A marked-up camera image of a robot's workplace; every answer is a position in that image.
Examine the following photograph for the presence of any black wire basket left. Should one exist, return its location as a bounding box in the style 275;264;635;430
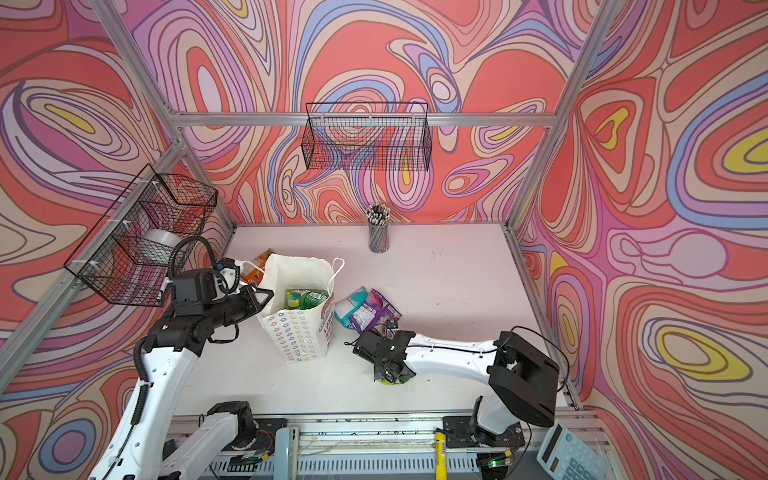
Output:
64;165;218;307

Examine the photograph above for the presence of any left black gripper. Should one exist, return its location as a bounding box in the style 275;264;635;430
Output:
201;283;273;330

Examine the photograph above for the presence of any black marker pen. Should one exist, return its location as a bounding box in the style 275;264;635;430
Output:
156;277;170;302

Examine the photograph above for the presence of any white calculator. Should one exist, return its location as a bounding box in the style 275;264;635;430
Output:
536;420;606;480

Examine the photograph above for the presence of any yellow marker pen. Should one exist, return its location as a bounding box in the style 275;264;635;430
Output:
435;429;448;480

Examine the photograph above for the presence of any teal snack packet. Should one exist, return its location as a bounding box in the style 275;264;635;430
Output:
334;287;368;329

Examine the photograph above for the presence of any black wire basket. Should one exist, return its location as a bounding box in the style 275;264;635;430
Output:
301;101;433;172
64;165;218;307

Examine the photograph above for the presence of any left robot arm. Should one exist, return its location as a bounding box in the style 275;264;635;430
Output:
88;285;274;479

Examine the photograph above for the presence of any white patterned paper bag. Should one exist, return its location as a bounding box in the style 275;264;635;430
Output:
235;253;345;364

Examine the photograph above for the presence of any silver tape roll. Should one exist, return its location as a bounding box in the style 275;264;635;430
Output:
136;229;181;266

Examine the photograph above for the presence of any black wire basket back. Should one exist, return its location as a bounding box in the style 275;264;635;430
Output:
301;101;433;172

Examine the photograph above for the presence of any yellow green Fox's packet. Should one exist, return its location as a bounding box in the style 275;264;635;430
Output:
375;371;415;385

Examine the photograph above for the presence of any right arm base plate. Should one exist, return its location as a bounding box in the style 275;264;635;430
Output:
440;415;526;451

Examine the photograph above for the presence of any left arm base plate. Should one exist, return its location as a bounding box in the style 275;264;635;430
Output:
222;417;287;456

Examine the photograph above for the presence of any green white snack packet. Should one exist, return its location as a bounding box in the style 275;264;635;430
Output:
285;289;329;310

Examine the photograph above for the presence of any pencil cup with pencils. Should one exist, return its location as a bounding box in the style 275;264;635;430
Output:
366;204;390;254

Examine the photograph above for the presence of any orange snack packet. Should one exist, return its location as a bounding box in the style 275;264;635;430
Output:
241;249;273;285

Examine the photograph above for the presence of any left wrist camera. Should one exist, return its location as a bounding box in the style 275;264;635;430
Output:
171;269;218;303

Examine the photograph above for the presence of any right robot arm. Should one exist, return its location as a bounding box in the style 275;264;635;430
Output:
352;327;560;435

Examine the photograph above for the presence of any purple snack packet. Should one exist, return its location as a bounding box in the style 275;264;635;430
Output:
349;289;402;337

